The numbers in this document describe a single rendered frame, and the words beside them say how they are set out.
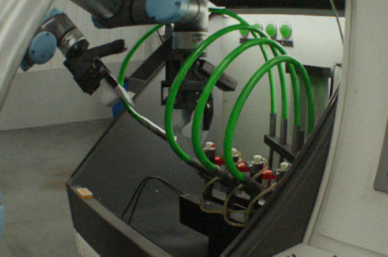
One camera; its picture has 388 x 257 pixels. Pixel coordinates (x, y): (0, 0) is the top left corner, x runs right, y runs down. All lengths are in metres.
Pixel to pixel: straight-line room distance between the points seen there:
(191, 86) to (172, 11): 0.19
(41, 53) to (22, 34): 0.53
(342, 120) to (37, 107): 6.98
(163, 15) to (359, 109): 0.41
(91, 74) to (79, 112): 6.81
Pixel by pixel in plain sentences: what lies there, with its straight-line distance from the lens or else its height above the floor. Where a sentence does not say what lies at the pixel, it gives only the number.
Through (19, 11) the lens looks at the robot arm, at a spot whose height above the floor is 1.38.
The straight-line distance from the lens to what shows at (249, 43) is 0.85.
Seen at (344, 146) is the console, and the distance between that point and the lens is 0.74.
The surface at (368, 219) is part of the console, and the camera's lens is 0.70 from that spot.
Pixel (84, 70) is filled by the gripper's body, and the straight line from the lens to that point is 1.05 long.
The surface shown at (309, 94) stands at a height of 1.24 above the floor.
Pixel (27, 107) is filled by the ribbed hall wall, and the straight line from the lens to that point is 7.46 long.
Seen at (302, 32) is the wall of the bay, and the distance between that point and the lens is 1.15.
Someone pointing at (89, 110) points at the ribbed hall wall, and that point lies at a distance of 7.93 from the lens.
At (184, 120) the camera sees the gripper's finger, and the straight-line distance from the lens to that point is 0.99.
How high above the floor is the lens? 1.33
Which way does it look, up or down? 9 degrees down
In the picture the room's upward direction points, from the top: straight up
